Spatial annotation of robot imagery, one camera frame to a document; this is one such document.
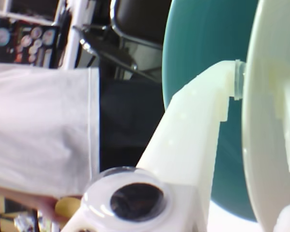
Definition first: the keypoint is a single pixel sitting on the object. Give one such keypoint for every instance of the white deep plate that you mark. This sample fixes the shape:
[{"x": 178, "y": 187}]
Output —
[{"x": 256, "y": 120}]

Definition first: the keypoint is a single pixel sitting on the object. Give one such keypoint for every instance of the light blue deep plate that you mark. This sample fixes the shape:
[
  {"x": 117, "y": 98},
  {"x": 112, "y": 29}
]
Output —
[{"x": 198, "y": 36}]

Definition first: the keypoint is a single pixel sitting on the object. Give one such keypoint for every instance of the person's right forearm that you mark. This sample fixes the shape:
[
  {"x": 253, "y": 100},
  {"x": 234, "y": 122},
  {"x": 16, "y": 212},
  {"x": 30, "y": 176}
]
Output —
[{"x": 12, "y": 195}]

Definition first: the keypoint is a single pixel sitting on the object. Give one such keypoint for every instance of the person's right hand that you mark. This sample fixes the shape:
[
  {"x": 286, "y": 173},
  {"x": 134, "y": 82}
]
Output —
[{"x": 48, "y": 207}]

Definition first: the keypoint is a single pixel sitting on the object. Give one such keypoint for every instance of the plastic googly eye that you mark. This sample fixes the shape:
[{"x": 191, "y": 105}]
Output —
[{"x": 135, "y": 200}]

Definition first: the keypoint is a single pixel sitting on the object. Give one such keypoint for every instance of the black chrome tube chair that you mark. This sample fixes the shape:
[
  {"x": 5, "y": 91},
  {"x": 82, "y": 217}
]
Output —
[{"x": 140, "y": 19}]

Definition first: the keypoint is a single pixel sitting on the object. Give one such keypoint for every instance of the person white shirt dark trousers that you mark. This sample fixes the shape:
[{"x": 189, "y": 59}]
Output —
[{"x": 38, "y": 120}]

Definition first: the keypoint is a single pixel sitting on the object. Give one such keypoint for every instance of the colourful printed box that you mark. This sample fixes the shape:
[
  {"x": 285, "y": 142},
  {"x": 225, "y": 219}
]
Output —
[{"x": 26, "y": 43}]

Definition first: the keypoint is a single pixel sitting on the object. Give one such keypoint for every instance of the white shelf frame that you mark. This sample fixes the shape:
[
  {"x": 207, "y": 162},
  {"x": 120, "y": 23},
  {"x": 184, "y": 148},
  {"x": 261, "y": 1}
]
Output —
[{"x": 75, "y": 36}]

